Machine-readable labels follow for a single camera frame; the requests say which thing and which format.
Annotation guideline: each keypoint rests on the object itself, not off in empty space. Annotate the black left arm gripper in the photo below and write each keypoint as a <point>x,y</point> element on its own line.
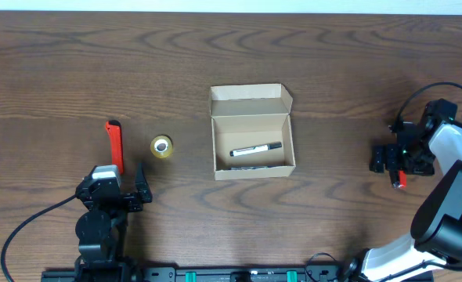
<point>128,200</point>

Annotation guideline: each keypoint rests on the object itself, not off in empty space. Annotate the yellow clear tape roll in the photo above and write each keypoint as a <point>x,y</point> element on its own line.
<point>161,146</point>

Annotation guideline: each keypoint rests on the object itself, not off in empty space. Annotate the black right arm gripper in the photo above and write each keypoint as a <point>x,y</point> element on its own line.
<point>390,160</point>

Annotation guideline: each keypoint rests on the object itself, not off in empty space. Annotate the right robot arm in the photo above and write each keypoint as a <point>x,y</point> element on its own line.
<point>435,237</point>

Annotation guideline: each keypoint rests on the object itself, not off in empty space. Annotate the blue capped marker pen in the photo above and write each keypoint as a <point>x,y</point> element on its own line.
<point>246,168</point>

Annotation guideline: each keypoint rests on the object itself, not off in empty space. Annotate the brown cardboard box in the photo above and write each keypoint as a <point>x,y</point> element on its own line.
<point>251,115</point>

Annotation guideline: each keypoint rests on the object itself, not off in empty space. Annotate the black white marker pen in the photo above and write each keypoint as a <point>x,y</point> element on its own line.
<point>255,149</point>

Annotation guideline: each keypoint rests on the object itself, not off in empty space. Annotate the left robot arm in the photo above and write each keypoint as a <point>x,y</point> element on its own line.
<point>102,229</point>

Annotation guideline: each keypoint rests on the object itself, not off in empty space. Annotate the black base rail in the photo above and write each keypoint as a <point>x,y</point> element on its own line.
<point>320,272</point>

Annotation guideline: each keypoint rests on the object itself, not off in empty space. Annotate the red black stapler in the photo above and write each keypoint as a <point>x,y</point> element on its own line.
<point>398,179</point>

